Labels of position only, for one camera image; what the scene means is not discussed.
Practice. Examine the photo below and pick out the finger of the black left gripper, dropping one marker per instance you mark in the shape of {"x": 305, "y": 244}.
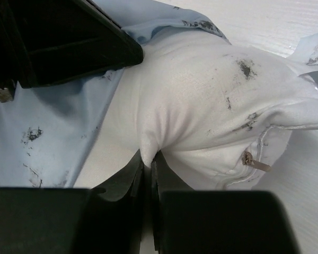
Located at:
{"x": 48, "y": 43}

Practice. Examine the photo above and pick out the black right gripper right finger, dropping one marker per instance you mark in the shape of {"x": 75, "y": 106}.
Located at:
{"x": 190, "y": 221}

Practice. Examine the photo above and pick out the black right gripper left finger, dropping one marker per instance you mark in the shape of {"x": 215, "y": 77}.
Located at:
{"x": 104, "y": 219}

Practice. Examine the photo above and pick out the light blue pillowcase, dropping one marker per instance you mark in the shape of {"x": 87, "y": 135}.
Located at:
{"x": 47, "y": 134}

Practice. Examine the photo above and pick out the white pillow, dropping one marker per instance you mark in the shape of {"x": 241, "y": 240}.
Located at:
{"x": 203, "y": 102}

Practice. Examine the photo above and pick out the beige pillow zipper pull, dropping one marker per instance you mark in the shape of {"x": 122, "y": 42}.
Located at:
{"x": 247, "y": 160}

